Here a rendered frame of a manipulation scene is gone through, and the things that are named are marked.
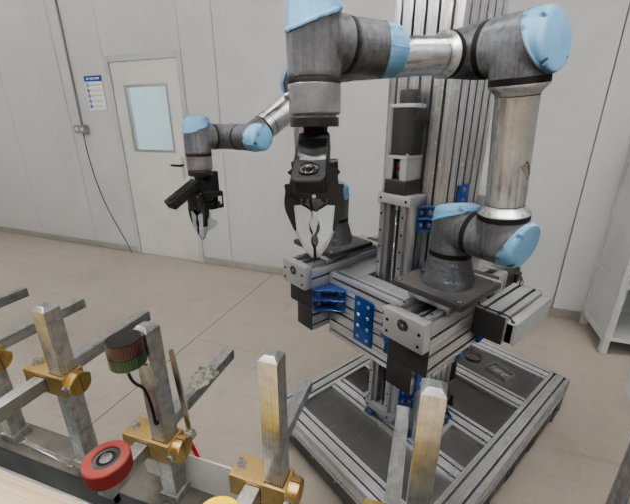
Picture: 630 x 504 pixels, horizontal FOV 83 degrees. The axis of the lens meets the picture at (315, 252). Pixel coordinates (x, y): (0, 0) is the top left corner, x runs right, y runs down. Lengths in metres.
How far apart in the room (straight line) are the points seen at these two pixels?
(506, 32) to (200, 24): 3.22
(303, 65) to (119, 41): 3.99
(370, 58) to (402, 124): 0.63
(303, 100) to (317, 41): 0.07
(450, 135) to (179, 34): 3.15
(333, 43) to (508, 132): 0.48
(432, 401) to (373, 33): 0.51
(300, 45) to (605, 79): 2.78
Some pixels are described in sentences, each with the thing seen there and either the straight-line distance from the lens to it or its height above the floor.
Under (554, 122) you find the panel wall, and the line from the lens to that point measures 3.10.
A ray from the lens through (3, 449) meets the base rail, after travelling 1.29.
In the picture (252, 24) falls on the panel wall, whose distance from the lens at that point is 3.56.
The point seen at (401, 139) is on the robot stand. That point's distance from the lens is 1.19.
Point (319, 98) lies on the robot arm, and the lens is 0.51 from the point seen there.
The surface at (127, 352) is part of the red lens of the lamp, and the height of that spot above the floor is 1.12.
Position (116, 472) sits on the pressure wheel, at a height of 0.90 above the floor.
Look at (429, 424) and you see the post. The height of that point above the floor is 1.08.
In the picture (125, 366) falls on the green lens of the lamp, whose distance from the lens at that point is 0.69.
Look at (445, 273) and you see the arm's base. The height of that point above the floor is 1.09.
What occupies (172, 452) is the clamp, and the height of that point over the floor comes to 0.86.
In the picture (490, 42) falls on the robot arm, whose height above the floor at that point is 1.63.
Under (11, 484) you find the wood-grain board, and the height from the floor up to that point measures 0.90.
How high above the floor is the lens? 1.47
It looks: 20 degrees down
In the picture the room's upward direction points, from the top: straight up
